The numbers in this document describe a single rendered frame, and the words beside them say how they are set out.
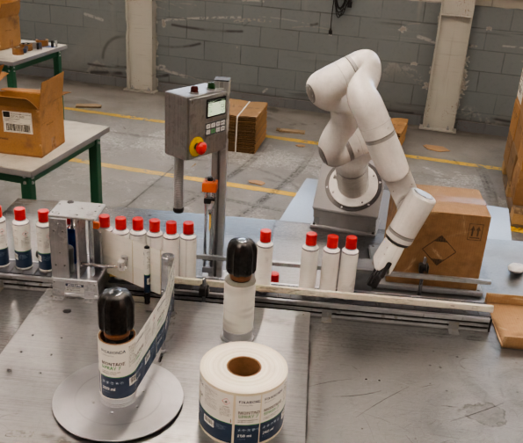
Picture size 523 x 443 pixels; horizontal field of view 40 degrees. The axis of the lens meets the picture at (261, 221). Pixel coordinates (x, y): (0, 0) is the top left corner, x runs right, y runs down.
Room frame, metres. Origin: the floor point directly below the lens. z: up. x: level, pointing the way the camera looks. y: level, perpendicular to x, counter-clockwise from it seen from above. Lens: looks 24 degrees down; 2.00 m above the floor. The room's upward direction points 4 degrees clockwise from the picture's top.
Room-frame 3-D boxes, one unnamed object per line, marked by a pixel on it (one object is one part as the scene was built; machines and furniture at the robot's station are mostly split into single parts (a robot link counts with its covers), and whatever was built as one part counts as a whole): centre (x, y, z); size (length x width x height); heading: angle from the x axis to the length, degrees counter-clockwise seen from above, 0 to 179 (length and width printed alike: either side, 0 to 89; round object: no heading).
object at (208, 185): (2.03, 0.17, 1.05); 0.10 x 0.04 x 0.33; 177
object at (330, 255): (1.95, -0.22, 0.98); 0.05 x 0.05 x 0.20
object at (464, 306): (1.92, -0.18, 0.91); 1.07 x 0.01 x 0.02; 87
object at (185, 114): (2.07, 0.21, 1.38); 0.17 x 0.10 x 0.19; 142
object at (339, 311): (1.97, 0.10, 0.85); 1.65 x 0.11 x 0.05; 87
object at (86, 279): (1.91, 0.53, 1.01); 0.14 x 0.13 x 0.26; 87
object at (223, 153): (2.12, 0.14, 1.16); 0.04 x 0.04 x 0.67; 87
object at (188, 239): (1.98, 0.22, 0.98); 0.05 x 0.05 x 0.20
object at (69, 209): (1.90, 0.53, 1.14); 0.14 x 0.11 x 0.01; 87
